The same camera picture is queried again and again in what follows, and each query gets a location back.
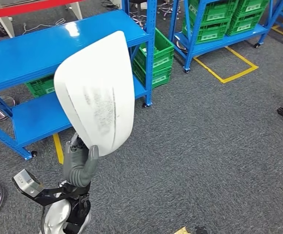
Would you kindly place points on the white table leg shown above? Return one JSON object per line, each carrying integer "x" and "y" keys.
{"x": 6, "y": 24}
{"x": 76, "y": 11}

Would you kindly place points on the black robot foot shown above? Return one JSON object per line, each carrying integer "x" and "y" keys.
{"x": 201, "y": 230}

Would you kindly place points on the green plastic crate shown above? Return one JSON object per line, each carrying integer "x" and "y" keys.
{"x": 156, "y": 79}
{"x": 245, "y": 21}
{"x": 212, "y": 29}
{"x": 252, "y": 6}
{"x": 156, "y": 48}
{"x": 40, "y": 87}
{"x": 214, "y": 8}

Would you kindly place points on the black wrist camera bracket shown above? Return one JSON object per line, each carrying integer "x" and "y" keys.
{"x": 48, "y": 196}

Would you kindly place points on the white curved plastic part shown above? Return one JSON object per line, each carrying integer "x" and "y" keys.
{"x": 94, "y": 97}

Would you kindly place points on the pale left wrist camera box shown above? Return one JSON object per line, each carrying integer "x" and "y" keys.
{"x": 28, "y": 184}

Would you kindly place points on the black stool chrome base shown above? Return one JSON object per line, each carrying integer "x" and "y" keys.
{"x": 168, "y": 8}
{"x": 138, "y": 13}

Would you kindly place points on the red barrier belt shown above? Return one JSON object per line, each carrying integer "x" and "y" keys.
{"x": 22, "y": 9}

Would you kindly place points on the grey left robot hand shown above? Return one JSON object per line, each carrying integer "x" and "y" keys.
{"x": 78, "y": 158}

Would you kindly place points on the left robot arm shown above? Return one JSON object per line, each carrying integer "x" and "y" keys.
{"x": 54, "y": 216}

